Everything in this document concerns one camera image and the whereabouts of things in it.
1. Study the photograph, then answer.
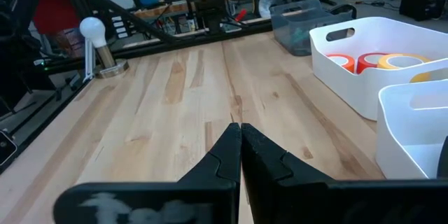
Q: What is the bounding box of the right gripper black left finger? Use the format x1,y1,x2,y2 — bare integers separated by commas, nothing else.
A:
52,122,243,224

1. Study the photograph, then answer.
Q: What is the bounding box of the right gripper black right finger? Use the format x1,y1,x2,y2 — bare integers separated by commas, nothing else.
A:
240,122,448,224

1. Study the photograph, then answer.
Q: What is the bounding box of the orange tape roll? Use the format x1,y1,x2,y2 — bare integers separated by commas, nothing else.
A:
325,53,356,74

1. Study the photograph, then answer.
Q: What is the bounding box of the red tape roll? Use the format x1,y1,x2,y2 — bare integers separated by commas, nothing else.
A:
356,52,388,75

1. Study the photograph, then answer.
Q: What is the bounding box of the yellow tape roll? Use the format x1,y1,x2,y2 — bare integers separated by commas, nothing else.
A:
377,52,433,83

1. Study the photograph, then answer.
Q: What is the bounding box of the white plastic bin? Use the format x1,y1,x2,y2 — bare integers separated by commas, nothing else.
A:
374,78,448,180
309,16,448,122

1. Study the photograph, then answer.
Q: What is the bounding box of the dark translucent plastic bin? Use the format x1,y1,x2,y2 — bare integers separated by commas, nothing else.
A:
268,0,354,57

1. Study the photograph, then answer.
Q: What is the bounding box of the silver round dish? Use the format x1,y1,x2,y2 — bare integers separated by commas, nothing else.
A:
258,0,284,18

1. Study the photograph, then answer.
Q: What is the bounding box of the white light bulb on base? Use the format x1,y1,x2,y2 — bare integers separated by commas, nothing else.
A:
78,16,130,80

